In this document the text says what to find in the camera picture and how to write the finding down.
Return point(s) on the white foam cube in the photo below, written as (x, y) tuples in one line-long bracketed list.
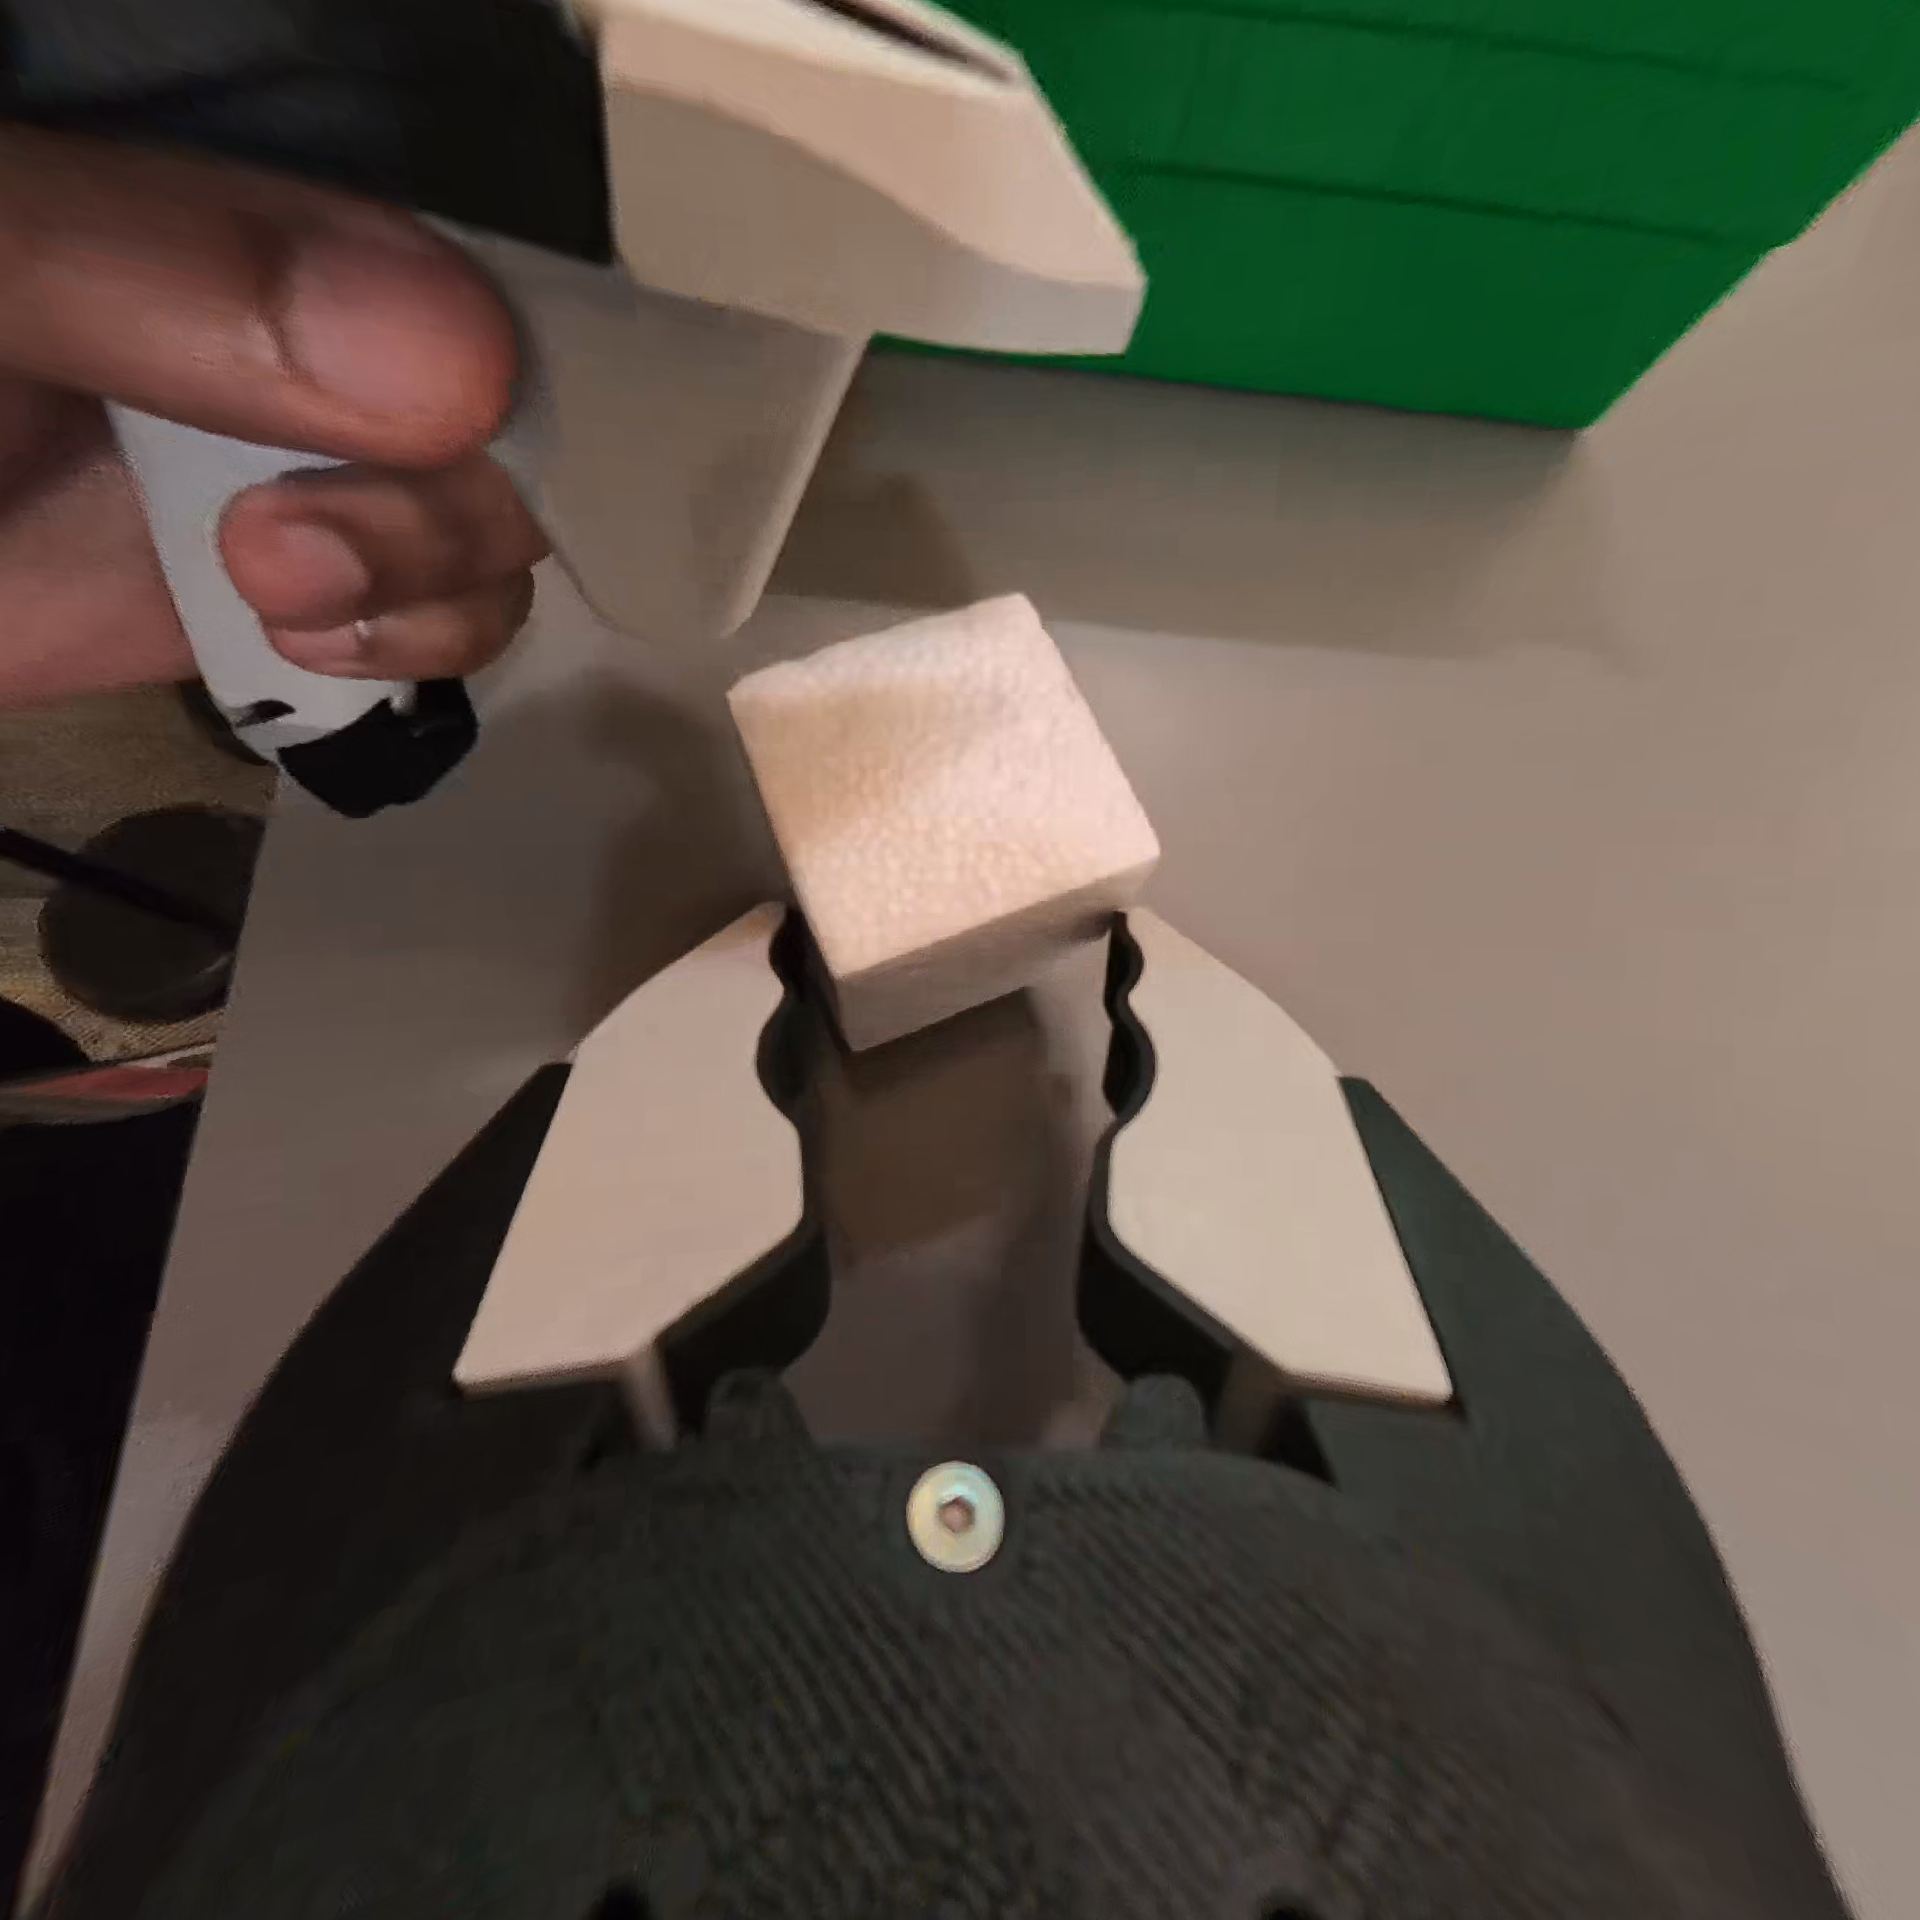
[(930, 781)]

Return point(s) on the dark round object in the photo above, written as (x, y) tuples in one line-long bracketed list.
[(142, 932)]

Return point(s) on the person's left hand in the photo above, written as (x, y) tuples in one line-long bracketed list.
[(225, 300)]

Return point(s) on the green plastic bin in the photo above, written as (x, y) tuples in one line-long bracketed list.
[(1424, 226)]

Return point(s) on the grey desk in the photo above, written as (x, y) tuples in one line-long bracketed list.
[(1500, 902)]

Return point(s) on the person's dark clothing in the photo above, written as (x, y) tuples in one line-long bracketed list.
[(76, 1426)]

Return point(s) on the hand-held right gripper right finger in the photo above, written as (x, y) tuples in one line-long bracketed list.
[(1259, 1202)]

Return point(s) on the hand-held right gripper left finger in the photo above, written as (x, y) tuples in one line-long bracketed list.
[(644, 1171)]

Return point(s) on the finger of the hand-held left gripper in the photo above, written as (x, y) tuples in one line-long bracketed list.
[(901, 195)]

